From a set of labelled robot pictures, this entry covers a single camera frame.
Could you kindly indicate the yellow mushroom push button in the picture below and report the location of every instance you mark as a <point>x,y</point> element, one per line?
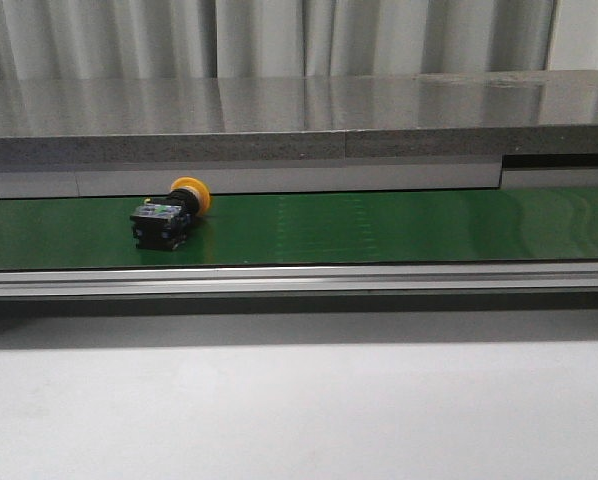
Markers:
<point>163,223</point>

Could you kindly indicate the grey stone counter slab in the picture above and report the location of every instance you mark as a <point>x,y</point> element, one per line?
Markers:
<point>82,124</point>

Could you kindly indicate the green conveyor belt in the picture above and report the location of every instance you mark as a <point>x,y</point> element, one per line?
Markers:
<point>316,228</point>

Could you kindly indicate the white pleated curtain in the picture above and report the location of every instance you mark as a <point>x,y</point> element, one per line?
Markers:
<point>196,39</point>

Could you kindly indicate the grey rear conveyor rail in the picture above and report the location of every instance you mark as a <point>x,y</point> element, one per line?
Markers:
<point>318,175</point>

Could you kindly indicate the aluminium front conveyor rail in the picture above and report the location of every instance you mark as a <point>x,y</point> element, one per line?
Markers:
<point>301,280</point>

